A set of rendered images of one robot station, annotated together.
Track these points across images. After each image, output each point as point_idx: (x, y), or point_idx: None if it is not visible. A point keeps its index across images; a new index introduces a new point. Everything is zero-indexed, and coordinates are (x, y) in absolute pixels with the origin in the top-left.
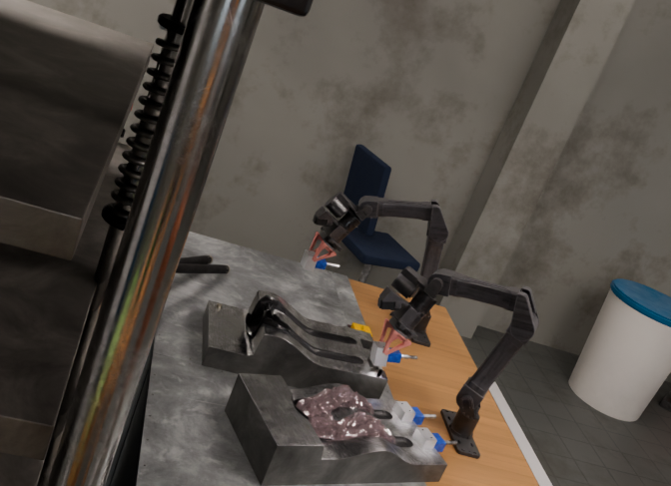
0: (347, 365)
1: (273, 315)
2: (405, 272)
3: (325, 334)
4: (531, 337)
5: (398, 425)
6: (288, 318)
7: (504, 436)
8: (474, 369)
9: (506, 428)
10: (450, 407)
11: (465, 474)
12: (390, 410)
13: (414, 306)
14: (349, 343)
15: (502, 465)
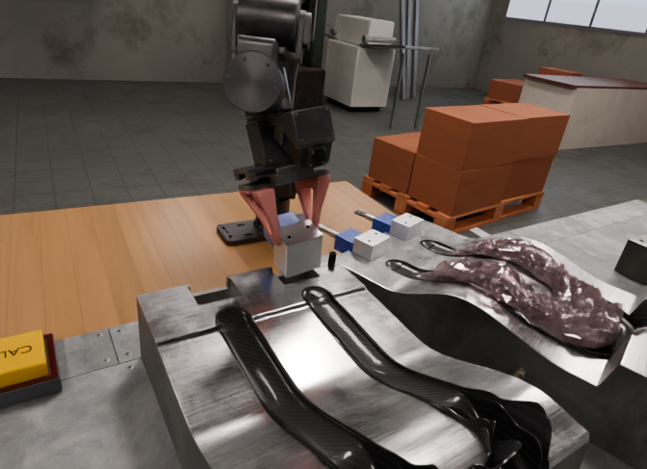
0: (358, 305)
1: (490, 442)
2: (273, 50)
3: (250, 374)
4: (315, 25)
5: (403, 252)
6: (381, 430)
7: (218, 199)
8: (10, 217)
9: (193, 197)
10: (200, 237)
11: (358, 225)
12: (376, 262)
13: (283, 112)
14: (252, 316)
15: (293, 203)
